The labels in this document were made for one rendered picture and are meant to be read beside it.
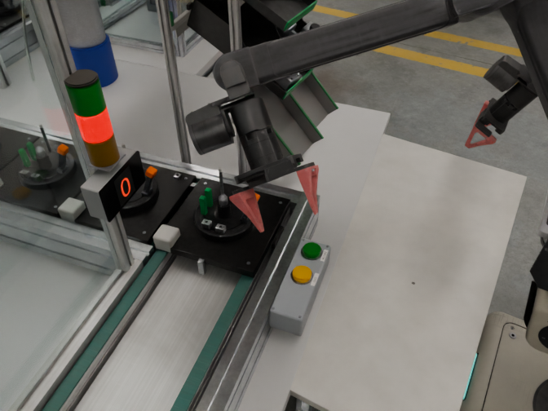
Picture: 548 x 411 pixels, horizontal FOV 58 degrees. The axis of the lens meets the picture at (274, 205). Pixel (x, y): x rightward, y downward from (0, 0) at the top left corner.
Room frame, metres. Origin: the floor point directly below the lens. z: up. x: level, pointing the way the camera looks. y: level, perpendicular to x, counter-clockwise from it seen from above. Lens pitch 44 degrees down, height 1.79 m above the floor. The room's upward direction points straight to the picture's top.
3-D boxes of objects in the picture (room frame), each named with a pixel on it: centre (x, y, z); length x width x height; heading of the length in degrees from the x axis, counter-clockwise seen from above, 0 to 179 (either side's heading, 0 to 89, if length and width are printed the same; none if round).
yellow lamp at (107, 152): (0.67, 0.29, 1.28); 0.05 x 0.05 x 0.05
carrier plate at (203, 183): (0.81, 0.11, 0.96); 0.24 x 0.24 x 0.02; 70
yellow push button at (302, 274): (0.65, -0.06, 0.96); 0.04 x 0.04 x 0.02
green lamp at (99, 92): (0.67, 0.29, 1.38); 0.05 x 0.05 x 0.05
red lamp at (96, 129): (0.67, 0.29, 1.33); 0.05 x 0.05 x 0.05
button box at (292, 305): (0.65, -0.06, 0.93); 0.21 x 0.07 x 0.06; 160
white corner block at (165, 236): (0.75, 0.24, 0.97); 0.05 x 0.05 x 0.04; 70
